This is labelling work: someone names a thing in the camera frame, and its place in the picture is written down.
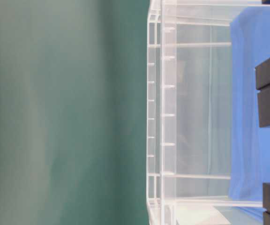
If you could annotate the clear plastic storage case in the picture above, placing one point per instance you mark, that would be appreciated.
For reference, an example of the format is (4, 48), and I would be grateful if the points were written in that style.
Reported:
(189, 114)

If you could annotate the green table cloth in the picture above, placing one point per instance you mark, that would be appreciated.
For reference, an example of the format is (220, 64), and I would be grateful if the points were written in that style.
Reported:
(73, 112)

